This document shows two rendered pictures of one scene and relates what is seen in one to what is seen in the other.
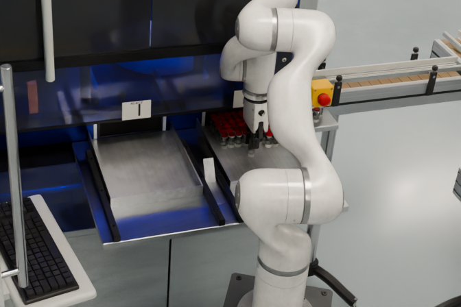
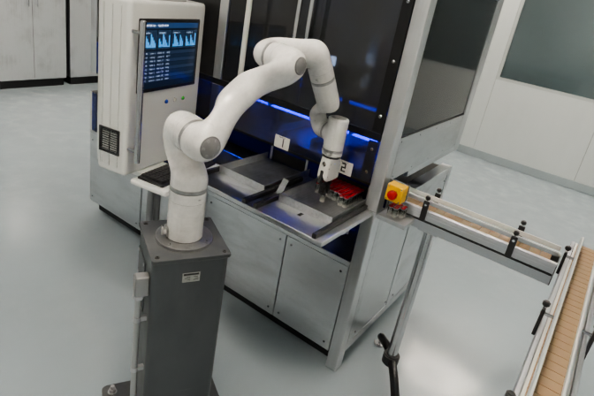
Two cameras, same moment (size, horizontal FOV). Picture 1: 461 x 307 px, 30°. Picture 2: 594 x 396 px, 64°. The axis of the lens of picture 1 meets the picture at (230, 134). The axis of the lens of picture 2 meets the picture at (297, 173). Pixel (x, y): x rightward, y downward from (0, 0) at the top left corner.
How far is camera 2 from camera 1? 184 cm
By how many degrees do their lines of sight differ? 48
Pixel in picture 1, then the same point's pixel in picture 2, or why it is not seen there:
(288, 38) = (268, 57)
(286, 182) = (184, 118)
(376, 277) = not seen: outside the picture
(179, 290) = (283, 291)
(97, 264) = (247, 237)
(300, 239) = (189, 171)
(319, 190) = (190, 127)
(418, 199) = not seen: outside the picture
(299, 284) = (178, 203)
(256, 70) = (326, 130)
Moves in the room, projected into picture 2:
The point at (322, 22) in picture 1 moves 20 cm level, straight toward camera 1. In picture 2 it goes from (288, 51) to (228, 45)
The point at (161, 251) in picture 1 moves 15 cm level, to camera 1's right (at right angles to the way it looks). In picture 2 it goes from (278, 253) to (294, 270)
